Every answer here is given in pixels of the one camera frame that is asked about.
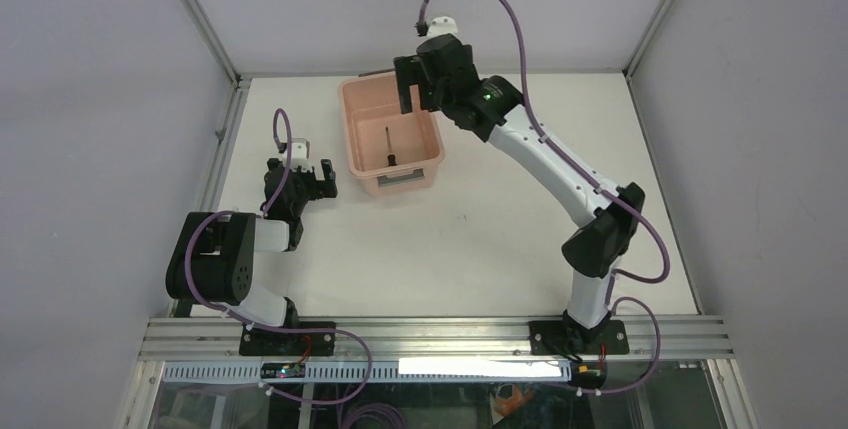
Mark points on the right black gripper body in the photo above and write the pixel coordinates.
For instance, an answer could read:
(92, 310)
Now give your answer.
(423, 72)

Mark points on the right aluminium frame post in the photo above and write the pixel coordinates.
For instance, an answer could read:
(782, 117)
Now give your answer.
(651, 30)

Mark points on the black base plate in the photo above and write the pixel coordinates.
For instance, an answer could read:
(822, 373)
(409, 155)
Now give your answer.
(556, 337)
(317, 341)

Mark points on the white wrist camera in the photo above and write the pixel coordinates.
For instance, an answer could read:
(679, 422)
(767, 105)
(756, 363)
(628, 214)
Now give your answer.
(295, 155)
(435, 26)

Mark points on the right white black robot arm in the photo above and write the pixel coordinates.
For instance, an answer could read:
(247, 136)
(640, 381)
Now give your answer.
(493, 109)

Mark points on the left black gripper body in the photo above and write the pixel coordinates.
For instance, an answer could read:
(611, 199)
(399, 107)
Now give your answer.
(308, 184)

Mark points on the pink plastic bin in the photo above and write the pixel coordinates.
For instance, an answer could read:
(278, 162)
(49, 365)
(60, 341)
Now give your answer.
(369, 104)

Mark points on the aluminium front rail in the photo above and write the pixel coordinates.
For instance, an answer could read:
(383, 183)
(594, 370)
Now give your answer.
(681, 337)

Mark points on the left aluminium frame post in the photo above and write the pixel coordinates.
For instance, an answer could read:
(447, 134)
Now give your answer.
(210, 38)

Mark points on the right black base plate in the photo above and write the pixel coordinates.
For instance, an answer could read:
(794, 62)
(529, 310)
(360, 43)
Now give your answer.
(556, 337)

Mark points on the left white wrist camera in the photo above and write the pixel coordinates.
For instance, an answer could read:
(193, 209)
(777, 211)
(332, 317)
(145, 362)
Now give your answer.
(295, 155)

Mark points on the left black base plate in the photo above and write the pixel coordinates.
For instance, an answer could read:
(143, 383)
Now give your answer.
(317, 341)

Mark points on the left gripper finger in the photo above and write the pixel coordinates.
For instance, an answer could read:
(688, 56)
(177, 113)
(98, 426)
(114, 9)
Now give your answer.
(325, 185)
(273, 164)

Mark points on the white slotted cable duct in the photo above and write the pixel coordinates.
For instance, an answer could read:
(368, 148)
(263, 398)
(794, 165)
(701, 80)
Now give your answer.
(404, 370)

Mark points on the orange object under table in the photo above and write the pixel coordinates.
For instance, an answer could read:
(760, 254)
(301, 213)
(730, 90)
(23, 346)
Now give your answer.
(508, 398)

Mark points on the aluminium frame post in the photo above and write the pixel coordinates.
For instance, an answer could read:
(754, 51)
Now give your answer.
(651, 30)
(210, 38)

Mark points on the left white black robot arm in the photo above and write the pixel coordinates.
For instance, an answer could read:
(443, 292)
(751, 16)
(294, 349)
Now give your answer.
(214, 256)

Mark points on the black yellow handled screwdriver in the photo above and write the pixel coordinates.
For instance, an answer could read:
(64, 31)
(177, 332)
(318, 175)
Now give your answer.
(391, 156)

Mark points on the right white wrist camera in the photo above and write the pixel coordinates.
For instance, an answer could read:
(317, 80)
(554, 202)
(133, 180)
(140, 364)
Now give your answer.
(435, 26)

